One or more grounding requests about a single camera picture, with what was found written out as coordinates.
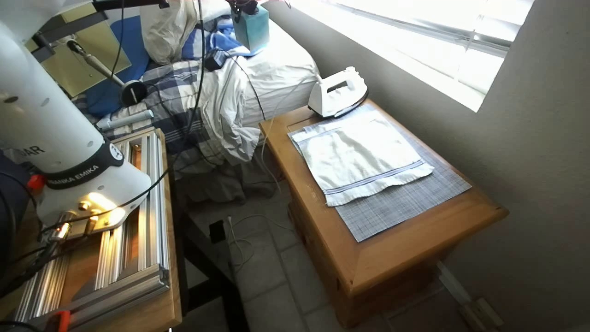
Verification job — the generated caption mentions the black power adapter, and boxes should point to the black power adapter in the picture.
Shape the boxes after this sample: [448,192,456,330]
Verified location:
[209,220,227,244]

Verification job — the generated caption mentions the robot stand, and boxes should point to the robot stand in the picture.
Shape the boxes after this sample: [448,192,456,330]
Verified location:
[0,127,250,332]

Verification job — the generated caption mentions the bed with white mattress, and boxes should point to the bed with white mattress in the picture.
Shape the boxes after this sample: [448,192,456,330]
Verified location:
[74,14,322,203]

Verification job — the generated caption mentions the white clothes iron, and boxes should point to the white clothes iron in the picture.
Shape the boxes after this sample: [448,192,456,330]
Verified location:
[307,66,369,119]

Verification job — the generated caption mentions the small dark box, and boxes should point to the small dark box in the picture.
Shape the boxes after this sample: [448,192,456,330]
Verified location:
[204,48,228,72]

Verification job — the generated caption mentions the olive green board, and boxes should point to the olive green board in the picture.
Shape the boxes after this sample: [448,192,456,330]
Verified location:
[25,2,132,98]

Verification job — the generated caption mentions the white towel with stripe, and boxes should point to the white towel with stripe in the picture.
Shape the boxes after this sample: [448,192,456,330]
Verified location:
[291,111,435,207]

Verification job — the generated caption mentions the grey rod with black disc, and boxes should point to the grey rod with black disc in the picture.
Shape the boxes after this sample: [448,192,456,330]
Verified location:
[66,39,148,107]

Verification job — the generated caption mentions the teal tissue box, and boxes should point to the teal tissue box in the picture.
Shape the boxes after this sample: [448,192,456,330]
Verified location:
[232,5,271,52]

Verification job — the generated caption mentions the window with blinds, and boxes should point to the window with blinds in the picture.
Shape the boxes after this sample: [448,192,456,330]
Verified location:
[285,0,536,113]

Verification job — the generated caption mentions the white iron cable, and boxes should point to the white iron cable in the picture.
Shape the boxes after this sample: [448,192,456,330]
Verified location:
[260,75,324,194]

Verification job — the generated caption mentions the plaid blue white blanket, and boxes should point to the plaid blue white blanket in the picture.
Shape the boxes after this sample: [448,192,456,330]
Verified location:
[74,59,259,178]

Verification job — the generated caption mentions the blue pillow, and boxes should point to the blue pillow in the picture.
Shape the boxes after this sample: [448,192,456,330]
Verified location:
[85,16,151,118]

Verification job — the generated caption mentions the wooden nightstand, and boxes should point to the wooden nightstand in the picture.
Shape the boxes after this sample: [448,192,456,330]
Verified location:
[259,98,509,329]

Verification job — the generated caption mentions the white crumpled sheet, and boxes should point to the white crumpled sheet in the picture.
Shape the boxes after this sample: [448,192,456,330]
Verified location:
[198,55,262,165]

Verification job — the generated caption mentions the cream pillow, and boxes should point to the cream pillow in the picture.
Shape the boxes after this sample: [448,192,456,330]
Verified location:
[140,0,231,65]

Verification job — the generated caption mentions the thin black cable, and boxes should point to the thin black cable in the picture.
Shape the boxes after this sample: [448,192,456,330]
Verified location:
[229,53,267,121]

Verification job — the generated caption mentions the grey grid mat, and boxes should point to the grey grid mat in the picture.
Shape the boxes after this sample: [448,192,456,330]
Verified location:
[288,103,472,243]

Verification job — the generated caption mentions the grey tube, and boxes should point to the grey tube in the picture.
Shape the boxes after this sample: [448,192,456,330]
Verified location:
[96,109,154,130]

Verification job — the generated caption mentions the wooden blocks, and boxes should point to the wooden blocks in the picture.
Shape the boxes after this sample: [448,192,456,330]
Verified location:
[460,297,505,331]

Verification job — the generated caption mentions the orange clamp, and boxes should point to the orange clamp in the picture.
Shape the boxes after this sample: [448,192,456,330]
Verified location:
[54,310,72,332]

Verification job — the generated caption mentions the blue cloth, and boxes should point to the blue cloth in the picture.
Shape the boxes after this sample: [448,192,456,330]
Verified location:
[182,15,261,61]

